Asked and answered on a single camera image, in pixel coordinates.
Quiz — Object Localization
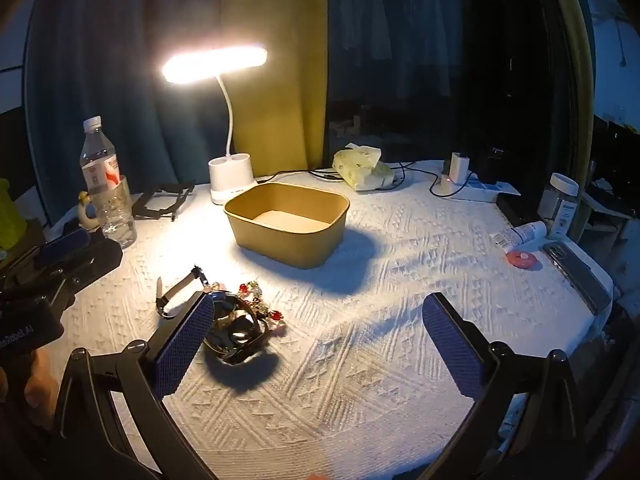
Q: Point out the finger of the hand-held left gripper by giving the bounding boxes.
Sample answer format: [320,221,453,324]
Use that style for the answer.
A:
[54,239,125,295]
[32,227,93,271]

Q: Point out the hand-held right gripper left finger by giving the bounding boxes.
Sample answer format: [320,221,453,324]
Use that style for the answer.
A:
[50,290,221,480]

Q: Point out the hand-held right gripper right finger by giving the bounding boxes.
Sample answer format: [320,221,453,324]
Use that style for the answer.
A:
[421,291,601,480]

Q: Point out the brown leather strap watch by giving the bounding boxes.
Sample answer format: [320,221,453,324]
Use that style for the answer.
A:
[204,292,274,366]

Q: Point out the thin dark strap watch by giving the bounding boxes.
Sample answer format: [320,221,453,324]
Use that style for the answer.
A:
[155,266,212,319]

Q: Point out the red bead charm bracelet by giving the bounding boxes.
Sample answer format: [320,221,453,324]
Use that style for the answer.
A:
[210,282,289,337]

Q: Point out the tan paper box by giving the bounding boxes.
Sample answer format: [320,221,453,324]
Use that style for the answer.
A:
[223,182,351,270]

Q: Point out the person's left hand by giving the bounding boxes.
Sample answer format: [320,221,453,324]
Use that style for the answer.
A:
[7,347,62,431]

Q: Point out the yellow-green plastic object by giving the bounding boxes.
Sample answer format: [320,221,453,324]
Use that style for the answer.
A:
[0,177,27,252]

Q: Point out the black folding stand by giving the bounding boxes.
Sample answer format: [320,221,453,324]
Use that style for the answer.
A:
[131,180,197,222]

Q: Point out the clear plastic water bottle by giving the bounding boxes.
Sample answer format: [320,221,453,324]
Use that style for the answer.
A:
[79,116,139,251]

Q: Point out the white textured tablecloth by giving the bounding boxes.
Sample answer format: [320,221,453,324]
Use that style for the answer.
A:
[37,159,618,480]

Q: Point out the pink round case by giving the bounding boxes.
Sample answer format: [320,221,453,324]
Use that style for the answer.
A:
[506,251,539,271]

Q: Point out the white tube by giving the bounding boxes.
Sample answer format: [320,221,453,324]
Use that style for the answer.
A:
[492,220,549,254]

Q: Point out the phone in clear case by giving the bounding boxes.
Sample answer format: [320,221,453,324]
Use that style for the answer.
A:
[542,241,614,316]

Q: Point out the white desk lamp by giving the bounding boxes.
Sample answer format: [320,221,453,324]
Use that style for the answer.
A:
[161,42,269,207]

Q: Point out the black flat box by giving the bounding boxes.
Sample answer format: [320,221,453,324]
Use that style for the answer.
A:
[496,192,544,228]

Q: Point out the white power strip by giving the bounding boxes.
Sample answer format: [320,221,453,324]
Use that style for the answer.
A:
[431,172,521,204]

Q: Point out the clear jar white lid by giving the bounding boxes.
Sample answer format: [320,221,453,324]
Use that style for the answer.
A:
[537,172,580,240]

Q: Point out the white charger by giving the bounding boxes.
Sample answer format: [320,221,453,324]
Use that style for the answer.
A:
[449,152,472,182]

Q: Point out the black power adapter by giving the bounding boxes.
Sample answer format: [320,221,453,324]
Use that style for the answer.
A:
[472,149,501,186]

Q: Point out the tissue pack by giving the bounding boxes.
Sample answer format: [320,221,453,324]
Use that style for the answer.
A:
[332,143,396,192]

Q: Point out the teal curtain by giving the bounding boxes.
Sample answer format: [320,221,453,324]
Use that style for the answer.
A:
[25,0,241,226]

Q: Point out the yellow curtain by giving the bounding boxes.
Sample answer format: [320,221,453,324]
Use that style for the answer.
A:
[220,0,331,183]

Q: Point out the black cable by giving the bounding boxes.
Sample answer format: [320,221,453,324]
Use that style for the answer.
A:
[255,170,346,185]
[385,161,452,199]

